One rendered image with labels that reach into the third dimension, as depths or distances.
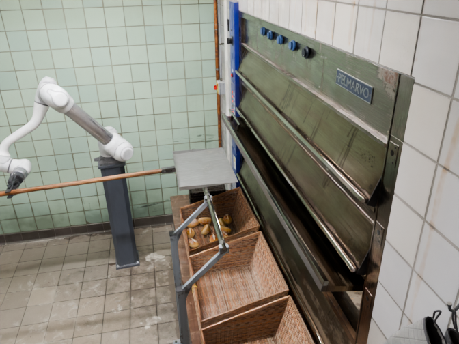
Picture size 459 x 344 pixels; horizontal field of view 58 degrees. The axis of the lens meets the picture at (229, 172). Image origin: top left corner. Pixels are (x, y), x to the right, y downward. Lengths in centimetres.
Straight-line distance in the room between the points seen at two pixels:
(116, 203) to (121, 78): 108
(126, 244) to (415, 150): 294
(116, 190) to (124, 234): 43
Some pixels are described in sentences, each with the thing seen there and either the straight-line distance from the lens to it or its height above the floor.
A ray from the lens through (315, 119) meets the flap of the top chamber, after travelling 168.
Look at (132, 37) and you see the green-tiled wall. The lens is 369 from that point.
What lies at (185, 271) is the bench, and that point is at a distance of 278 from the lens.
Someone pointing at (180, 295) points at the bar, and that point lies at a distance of 211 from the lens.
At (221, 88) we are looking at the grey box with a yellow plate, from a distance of 347.
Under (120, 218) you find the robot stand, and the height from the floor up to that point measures 50.
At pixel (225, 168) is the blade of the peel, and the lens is 266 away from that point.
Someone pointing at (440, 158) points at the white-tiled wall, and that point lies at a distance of 104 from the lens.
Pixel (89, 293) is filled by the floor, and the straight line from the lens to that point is 367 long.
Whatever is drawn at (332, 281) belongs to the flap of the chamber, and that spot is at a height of 141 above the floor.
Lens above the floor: 235
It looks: 26 degrees down
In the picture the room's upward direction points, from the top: 1 degrees counter-clockwise
